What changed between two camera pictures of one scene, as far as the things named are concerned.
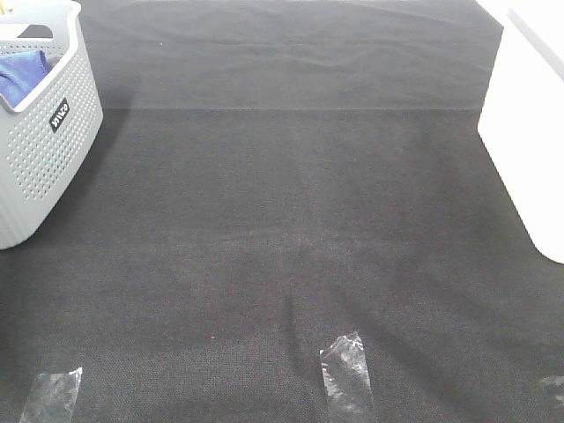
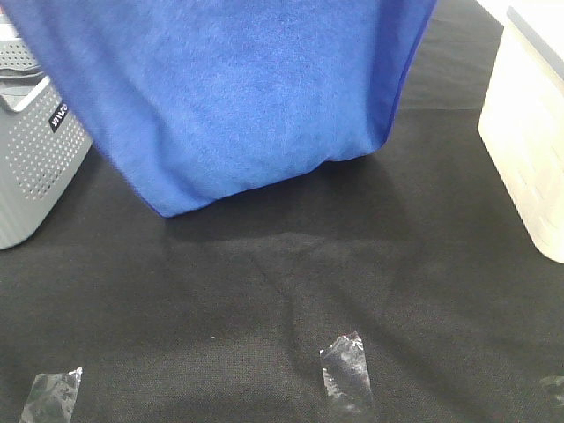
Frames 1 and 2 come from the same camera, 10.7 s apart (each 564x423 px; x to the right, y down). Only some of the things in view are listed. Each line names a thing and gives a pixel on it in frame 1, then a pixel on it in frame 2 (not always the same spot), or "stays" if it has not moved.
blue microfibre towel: [19, 72] -> [189, 99]
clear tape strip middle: [346, 374] stays
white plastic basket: [522, 122] stays
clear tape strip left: [52, 397] stays
